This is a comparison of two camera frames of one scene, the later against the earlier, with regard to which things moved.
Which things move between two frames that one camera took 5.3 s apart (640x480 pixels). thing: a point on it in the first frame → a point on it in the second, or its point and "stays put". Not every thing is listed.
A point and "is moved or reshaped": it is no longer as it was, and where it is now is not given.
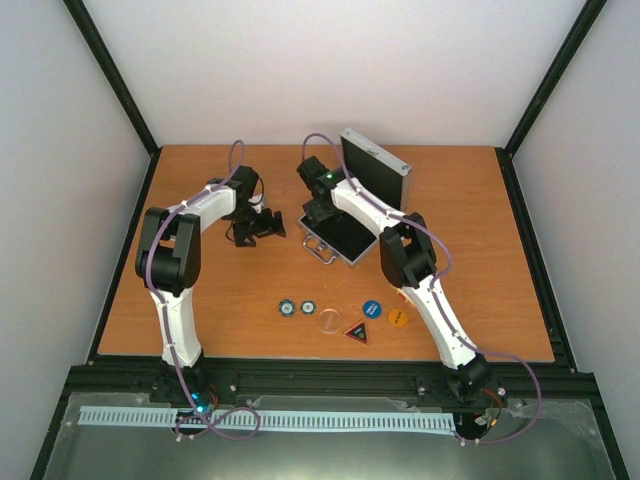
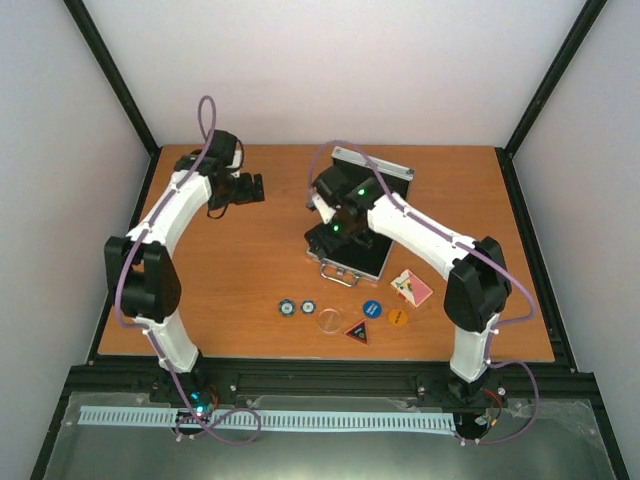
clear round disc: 329,320 stays put
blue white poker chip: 307,307 stays put
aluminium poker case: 333,237 is moved or reshaped
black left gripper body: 247,224 → 235,194
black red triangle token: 359,332 stays put
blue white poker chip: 287,308 stays put
